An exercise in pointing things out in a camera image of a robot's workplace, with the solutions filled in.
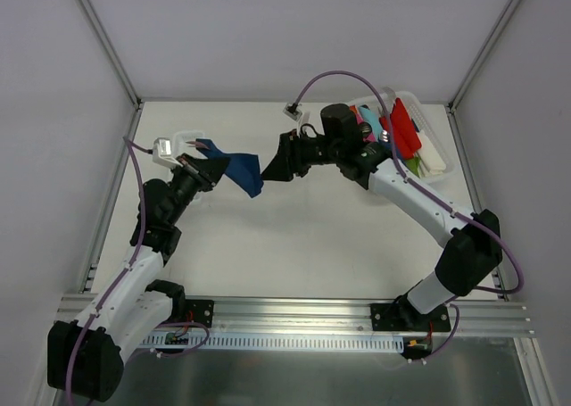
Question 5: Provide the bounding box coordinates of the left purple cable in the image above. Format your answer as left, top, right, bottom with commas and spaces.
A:
64, 137, 211, 406

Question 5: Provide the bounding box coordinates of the purple cable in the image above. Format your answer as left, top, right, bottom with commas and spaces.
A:
292, 70, 525, 365
64, 137, 211, 406

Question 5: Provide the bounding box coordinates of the blue paper napkin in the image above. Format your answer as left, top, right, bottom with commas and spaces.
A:
198, 138, 263, 198

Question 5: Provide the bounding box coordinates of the green napkin roll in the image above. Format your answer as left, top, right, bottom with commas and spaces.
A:
404, 155, 424, 178

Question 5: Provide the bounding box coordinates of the white basket of rolls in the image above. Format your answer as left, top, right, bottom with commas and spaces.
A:
348, 87, 456, 183

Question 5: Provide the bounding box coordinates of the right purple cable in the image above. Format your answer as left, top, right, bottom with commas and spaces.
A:
292, 70, 525, 365

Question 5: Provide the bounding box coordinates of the white slotted cable duct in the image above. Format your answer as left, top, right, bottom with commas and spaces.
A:
139, 331, 404, 353

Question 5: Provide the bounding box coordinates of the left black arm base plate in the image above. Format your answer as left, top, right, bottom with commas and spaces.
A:
181, 298, 215, 328

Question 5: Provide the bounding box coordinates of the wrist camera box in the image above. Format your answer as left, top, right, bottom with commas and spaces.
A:
283, 104, 310, 124
152, 137, 178, 167

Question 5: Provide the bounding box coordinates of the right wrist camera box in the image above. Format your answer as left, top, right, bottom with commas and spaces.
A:
283, 104, 310, 124

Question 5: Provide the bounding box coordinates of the teal napkin roll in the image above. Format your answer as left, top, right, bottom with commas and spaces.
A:
358, 105, 380, 127

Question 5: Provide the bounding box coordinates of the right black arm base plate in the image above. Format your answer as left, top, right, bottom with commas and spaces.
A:
369, 302, 451, 333

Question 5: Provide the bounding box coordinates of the white napkin roll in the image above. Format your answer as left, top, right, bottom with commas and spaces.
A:
417, 131, 446, 175

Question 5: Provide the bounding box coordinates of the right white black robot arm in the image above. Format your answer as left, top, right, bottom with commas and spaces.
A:
261, 104, 502, 331

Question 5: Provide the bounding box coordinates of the red napkin roll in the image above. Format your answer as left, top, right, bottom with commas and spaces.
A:
379, 98, 421, 161

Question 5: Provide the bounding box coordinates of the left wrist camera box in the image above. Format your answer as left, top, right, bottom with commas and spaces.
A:
152, 137, 178, 167

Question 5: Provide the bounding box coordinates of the white perforated plastic tray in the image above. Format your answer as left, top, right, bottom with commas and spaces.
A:
162, 129, 209, 204

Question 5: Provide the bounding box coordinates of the pink napkin roll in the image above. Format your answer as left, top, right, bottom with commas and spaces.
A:
349, 105, 363, 124

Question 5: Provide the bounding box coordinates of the aluminium mounting rail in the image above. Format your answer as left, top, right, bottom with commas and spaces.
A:
57, 292, 534, 338

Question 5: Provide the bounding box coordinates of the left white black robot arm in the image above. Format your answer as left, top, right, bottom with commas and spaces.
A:
46, 153, 230, 402

